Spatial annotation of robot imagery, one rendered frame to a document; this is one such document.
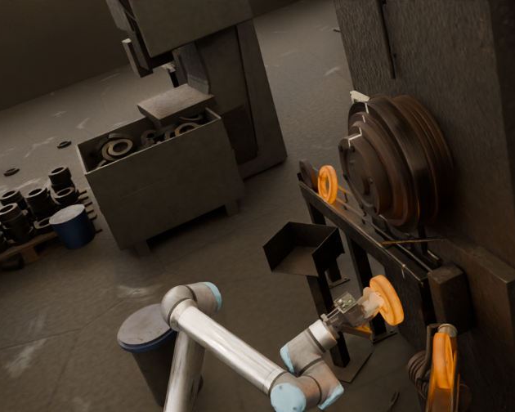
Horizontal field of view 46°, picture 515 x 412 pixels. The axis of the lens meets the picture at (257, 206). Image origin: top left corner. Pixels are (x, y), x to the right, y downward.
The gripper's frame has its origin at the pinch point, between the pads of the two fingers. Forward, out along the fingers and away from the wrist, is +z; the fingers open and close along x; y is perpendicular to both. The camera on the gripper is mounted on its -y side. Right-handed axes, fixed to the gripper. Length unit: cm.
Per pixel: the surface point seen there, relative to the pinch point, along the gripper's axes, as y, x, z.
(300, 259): -23, 77, -14
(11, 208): 1, 349, -176
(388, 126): 39, 14, 31
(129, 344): -15, 94, -100
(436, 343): -6.7, -21.6, 2.3
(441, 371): -10.5, -27.0, -1.5
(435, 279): -9.8, 2.5, 16.4
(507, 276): -5.7, -18.3, 30.2
